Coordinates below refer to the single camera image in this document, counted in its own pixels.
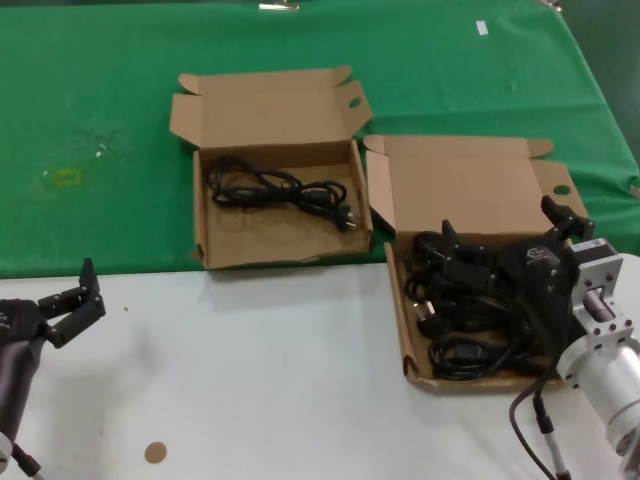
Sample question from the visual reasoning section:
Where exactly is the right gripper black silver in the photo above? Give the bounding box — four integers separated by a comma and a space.
441, 195, 640, 352

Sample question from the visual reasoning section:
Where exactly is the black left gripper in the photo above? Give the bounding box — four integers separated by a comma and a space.
0, 257, 107, 350

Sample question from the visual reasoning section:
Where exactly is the cardboard box with round hole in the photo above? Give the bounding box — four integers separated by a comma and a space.
363, 133, 590, 389

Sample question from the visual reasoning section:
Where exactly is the cardboard box with oval hole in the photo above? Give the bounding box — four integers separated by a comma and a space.
168, 64, 375, 271

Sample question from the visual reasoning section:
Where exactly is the green table cloth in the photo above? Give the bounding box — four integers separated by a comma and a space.
0, 0, 640, 279

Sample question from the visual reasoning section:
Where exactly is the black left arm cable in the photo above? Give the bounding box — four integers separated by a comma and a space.
9, 442, 49, 480

